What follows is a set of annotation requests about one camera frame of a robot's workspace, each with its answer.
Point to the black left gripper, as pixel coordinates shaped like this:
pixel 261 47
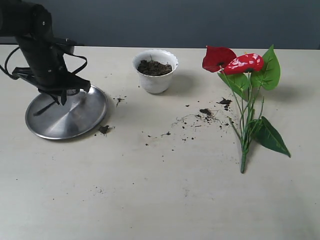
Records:
pixel 58 84

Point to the steel spoon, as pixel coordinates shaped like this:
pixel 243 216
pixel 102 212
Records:
pixel 41 111

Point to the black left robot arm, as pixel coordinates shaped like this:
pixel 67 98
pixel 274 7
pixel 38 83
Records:
pixel 31 26

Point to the white scalloped flower pot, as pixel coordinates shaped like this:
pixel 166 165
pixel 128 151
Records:
pixel 151 83

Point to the artificial red anthurium plant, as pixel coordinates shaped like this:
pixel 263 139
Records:
pixel 246 75

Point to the round steel plate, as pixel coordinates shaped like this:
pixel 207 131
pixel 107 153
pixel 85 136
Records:
pixel 80 114

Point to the dirt clump near plate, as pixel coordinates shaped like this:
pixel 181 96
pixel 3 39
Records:
pixel 104 130

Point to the small dirt twig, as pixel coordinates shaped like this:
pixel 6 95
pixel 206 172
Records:
pixel 119 100

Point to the dirt clump with roots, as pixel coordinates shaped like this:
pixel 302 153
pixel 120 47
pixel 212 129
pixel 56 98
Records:
pixel 203 116

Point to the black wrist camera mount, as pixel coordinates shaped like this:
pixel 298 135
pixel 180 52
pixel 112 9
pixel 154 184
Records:
pixel 66 44

